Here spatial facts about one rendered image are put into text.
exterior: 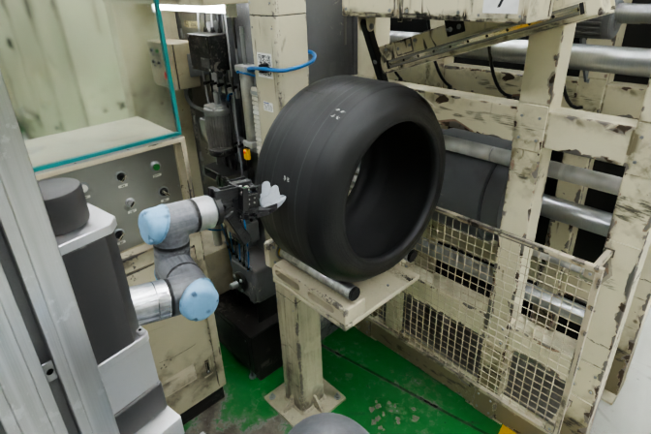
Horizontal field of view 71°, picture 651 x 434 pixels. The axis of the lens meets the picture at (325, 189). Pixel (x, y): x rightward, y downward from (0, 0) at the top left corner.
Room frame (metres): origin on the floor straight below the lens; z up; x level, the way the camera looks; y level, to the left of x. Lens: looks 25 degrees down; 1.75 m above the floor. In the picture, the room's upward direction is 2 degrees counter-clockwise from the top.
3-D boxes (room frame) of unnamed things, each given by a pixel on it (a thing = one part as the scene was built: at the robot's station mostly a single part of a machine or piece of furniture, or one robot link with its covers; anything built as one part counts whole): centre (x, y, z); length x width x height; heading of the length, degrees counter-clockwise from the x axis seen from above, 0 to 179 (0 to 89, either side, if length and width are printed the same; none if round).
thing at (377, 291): (1.31, -0.06, 0.80); 0.37 x 0.36 x 0.02; 133
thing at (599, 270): (1.36, -0.46, 0.65); 0.90 x 0.02 x 0.70; 43
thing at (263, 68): (1.48, 0.13, 1.51); 0.19 x 0.19 x 0.06; 43
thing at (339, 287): (1.21, 0.04, 0.90); 0.35 x 0.05 x 0.05; 43
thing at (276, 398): (1.48, 0.13, 0.02); 0.27 x 0.27 x 0.04; 43
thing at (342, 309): (1.21, 0.04, 0.83); 0.36 x 0.09 x 0.06; 43
